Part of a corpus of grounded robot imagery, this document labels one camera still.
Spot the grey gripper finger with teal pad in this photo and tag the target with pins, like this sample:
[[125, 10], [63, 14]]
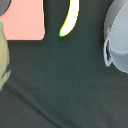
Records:
[[4, 58]]

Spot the yellow toy banana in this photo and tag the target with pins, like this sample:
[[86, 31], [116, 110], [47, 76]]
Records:
[[71, 18]]

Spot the grey toy pot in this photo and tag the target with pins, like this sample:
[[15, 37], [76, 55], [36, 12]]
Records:
[[115, 48]]

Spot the pink toy stove board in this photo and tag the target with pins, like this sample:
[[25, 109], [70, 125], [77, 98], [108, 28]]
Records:
[[24, 20]]

